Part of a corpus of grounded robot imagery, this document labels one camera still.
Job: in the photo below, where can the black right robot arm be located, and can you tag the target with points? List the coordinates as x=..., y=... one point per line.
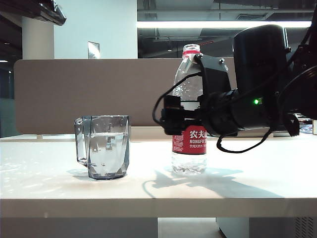
x=260, y=62

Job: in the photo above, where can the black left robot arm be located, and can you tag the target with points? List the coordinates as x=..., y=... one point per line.
x=37, y=10

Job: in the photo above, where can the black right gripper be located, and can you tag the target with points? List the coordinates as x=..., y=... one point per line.
x=223, y=114

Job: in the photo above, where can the brown fabric desk divider panel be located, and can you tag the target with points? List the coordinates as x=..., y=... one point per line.
x=99, y=86

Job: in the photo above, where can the beige divider foot bracket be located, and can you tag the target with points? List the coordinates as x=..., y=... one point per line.
x=39, y=136

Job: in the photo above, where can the grey cabinet under table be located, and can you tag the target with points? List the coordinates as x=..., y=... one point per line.
x=272, y=228

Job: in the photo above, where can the silver wall sign plaque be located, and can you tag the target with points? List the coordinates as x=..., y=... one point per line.
x=93, y=50

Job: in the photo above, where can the transparent grey faceted mug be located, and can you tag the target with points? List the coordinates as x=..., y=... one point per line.
x=109, y=148

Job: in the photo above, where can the clear mineral water bottle red label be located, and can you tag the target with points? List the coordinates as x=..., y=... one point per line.
x=189, y=141

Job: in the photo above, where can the long white ceiling light strip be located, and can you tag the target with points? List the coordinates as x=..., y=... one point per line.
x=198, y=24

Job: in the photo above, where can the yellow box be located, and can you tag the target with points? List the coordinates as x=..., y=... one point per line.
x=314, y=127

